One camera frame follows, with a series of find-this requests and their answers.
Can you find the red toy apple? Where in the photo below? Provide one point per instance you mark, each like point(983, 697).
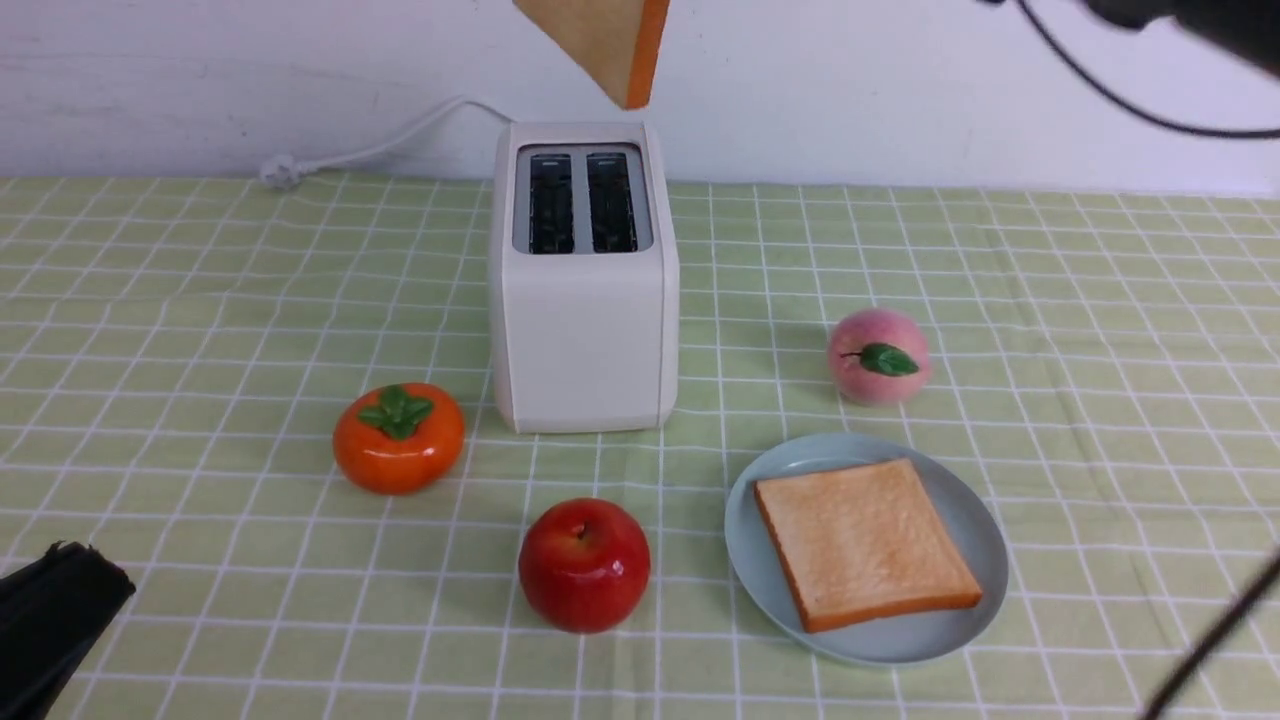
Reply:
point(584, 565)

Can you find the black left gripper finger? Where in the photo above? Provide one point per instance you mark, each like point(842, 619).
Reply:
point(53, 612)

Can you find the toasted bread slice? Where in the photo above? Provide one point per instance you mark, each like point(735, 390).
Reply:
point(864, 543)
point(616, 43)

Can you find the white two-slot toaster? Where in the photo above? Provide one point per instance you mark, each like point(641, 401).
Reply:
point(583, 279)

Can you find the pink toy peach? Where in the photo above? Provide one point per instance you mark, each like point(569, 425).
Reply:
point(879, 357)

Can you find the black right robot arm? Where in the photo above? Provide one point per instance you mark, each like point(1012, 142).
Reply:
point(1247, 30)

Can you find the light blue round plate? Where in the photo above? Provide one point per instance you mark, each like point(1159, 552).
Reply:
point(896, 642)

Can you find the orange toy persimmon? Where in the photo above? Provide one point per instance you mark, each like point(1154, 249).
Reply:
point(396, 440)

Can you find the green checked tablecloth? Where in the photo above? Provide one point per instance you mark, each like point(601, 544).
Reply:
point(176, 353)

